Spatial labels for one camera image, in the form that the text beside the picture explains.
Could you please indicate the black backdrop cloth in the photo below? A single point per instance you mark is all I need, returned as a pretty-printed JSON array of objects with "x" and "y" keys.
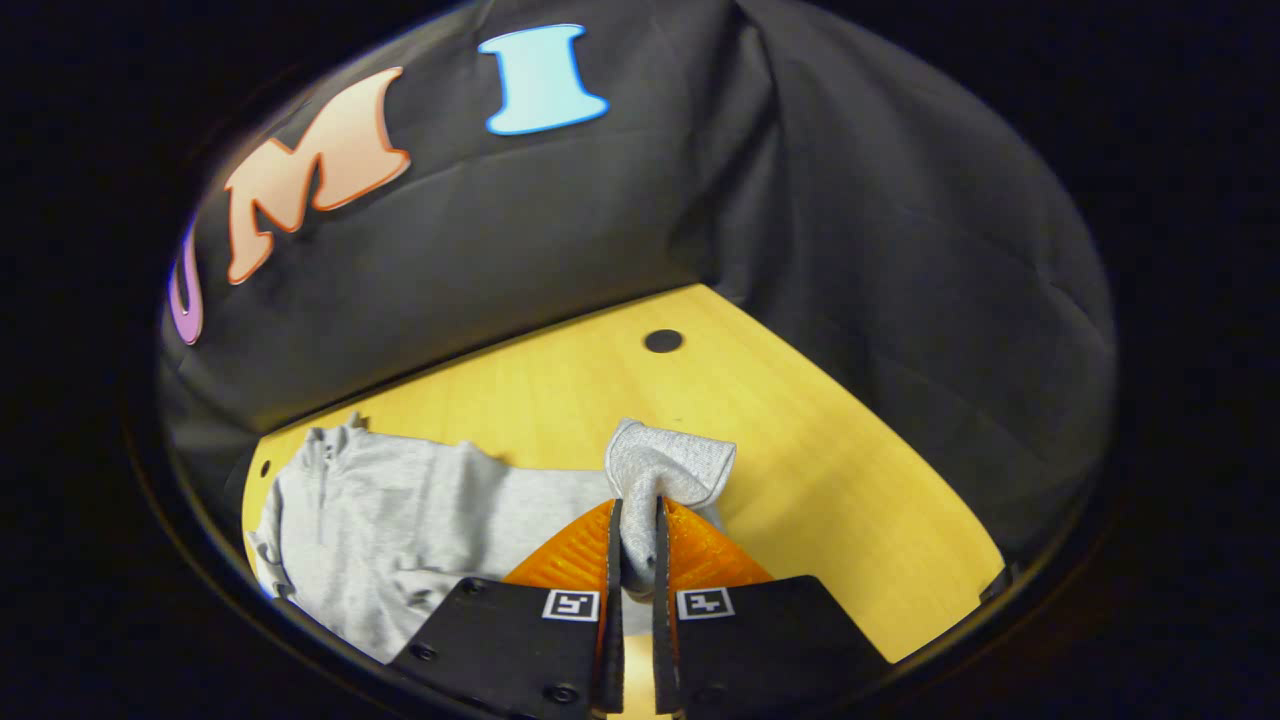
[{"x": 600, "y": 220}]

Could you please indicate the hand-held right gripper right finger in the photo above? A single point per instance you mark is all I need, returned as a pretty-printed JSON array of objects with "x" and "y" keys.
[{"x": 665, "y": 650}]

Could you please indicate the gray zip-neck sweatshirt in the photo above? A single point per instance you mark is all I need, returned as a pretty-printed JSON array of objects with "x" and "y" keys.
[{"x": 400, "y": 520}]

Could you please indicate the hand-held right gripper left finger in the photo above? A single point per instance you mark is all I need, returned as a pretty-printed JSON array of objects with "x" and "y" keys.
[{"x": 612, "y": 660}]

